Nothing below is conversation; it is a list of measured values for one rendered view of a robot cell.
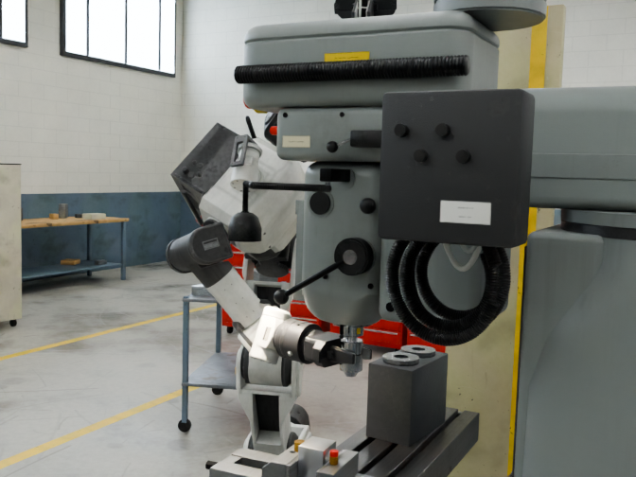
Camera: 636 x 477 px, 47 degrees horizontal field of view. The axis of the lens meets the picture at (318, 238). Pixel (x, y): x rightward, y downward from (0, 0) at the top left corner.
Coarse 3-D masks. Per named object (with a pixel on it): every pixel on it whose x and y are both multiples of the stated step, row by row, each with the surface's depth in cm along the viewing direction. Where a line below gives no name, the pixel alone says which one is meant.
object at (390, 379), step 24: (384, 360) 179; (408, 360) 177; (432, 360) 183; (384, 384) 177; (408, 384) 173; (432, 384) 183; (384, 408) 177; (408, 408) 174; (432, 408) 184; (384, 432) 177; (408, 432) 174
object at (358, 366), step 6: (348, 348) 147; (354, 348) 147; (360, 348) 148; (360, 354) 148; (360, 360) 148; (342, 366) 148; (348, 366) 147; (354, 366) 147; (360, 366) 148; (348, 372) 147; (354, 372) 148
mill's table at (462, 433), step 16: (448, 416) 197; (464, 416) 198; (432, 432) 185; (448, 432) 185; (464, 432) 188; (336, 448) 172; (352, 448) 173; (368, 448) 173; (384, 448) 173; (400, 448) 174; (416, 448) 174; (432, 448) 174; (448, 448) 176; (464, 448) 190; (368, 464) 164; (384, 464) 164; (400, 464) 165; (416, 464) 164; (432, 464) 166; (448, 464) 177
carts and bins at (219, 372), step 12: (264, 276) 475; (192, 288) 449; (204, 288) 447; (192, 300) 438; (204, 300) 437; (216, 300) 436; (216, 324) 517; (216, 336) 517; (216, 348) 518; (216, 360) 498; (228, 360) 499; (204, 372) 467; (216, 372) 468; (228, 372) 469; (192, 384) 442; (204, 384) 441; (216, 384) 441; (228, 384) 442; (180, 420) 446
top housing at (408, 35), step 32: (256, 32) 140; (288, 32) 137; (320, 32) 134; (352, 32) 131; (384, 32) 128; (416, 32) 125; (448, 32) 123; (480, 32) 128; (480, 64) 129; (256, 96) 141; (288, 96) 138; (320, 96) 134; (352, 96) 132
